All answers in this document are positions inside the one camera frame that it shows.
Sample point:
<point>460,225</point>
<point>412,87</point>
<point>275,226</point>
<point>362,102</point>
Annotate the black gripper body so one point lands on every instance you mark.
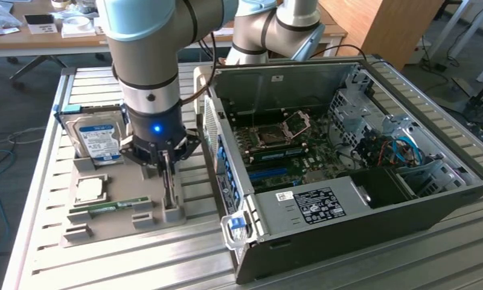
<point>157,127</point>

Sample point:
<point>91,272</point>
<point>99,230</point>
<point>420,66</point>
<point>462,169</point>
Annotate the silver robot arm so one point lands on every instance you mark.
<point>153,60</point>

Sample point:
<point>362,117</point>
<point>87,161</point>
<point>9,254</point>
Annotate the hard disk blue carrier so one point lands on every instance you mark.
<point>98,139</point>

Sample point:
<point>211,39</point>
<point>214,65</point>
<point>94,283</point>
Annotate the silver CPU chip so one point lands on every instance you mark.
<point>89,190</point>

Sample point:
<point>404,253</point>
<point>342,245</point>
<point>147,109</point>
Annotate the CPU socket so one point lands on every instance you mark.
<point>271,136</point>

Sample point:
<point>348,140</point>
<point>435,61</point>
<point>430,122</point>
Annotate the blue expansion slot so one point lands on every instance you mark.
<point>267,173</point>

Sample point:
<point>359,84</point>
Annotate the grey parts rack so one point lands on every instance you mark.
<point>123,223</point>

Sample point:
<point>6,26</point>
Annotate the green motherboard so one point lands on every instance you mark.
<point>298,164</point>

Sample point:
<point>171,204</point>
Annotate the white blue case latch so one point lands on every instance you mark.
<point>235,229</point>

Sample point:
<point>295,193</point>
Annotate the silver socket cover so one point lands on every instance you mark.
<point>303,121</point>

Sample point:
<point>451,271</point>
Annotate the silver chipset heat sink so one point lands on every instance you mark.
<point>315,176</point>

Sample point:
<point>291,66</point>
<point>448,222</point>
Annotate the grey power supply unit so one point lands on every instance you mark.
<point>306,205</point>

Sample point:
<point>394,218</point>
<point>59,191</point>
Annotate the flat white box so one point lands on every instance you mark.
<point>78,34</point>

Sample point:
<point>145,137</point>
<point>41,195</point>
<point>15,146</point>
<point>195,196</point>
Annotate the white tape roll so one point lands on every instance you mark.
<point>75,27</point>

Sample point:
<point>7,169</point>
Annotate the perforated metal disk bay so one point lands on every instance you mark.
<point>354,111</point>

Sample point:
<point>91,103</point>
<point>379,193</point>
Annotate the white box black top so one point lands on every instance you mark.
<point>41,28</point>

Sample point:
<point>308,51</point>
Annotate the wooden desk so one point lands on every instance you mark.
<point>23,42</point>

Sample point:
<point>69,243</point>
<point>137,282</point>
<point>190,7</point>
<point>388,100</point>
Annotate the small beige tape roll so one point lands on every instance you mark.
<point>59,3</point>

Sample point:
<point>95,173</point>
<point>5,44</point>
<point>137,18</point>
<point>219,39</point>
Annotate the white paper label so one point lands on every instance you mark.
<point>3,31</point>

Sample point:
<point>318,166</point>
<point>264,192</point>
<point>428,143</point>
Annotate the open black PC case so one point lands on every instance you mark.
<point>346,241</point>

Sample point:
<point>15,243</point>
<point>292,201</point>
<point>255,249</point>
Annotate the clear plastic bag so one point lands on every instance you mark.
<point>0,15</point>

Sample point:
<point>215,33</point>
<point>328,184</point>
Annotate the wooden cabinet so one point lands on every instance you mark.
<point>386,30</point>

